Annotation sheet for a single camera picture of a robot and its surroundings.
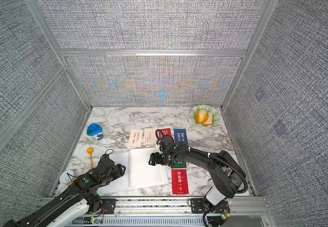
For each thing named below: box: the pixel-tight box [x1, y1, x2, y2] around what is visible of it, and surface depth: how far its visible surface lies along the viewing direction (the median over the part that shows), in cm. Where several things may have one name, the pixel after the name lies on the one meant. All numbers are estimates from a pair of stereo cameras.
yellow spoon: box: [86, 147, 95, 169], surface depth 95 cm
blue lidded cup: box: [86, 123, 104, 141], surface depth 95 cm
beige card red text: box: [128, 129, 144, 149], surface depth 102 cm
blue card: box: [173, 128, 189, 145], surface depth 105 cm
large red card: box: [171, 168, 190, 195], surface depth 83 cm
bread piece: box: [195, 108, 214, 126], surface depth 106 cm
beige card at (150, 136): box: [143, 128, 157, 145], surface depth 102 cm
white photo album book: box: [96, 147, 169, 195], surface depth 85 cm
